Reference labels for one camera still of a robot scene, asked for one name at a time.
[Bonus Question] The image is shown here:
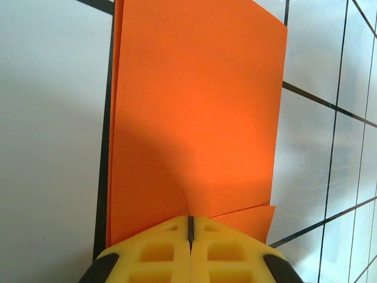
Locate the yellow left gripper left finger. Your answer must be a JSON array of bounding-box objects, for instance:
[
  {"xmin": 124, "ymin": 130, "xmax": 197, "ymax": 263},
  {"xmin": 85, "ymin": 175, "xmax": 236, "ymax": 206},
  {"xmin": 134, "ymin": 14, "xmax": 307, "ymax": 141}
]
[{"xmin": 78, "ymin": 215, "xmax": 192, "ymax": 283}]

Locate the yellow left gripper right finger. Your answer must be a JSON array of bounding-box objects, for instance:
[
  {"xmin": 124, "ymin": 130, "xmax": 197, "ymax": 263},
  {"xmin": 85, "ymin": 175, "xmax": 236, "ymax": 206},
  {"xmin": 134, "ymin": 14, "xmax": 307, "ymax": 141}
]
[{"xmin": 190, "ymin": 215, "xmax": 304, "ymax": 283}]

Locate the orange paper sheet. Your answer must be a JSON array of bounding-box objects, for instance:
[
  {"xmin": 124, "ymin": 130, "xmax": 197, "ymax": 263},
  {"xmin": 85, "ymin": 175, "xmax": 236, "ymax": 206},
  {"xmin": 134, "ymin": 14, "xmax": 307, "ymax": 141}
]
[{"xmin": 105, "ymin": 0, "xmax": 288, "ymax": 248}]

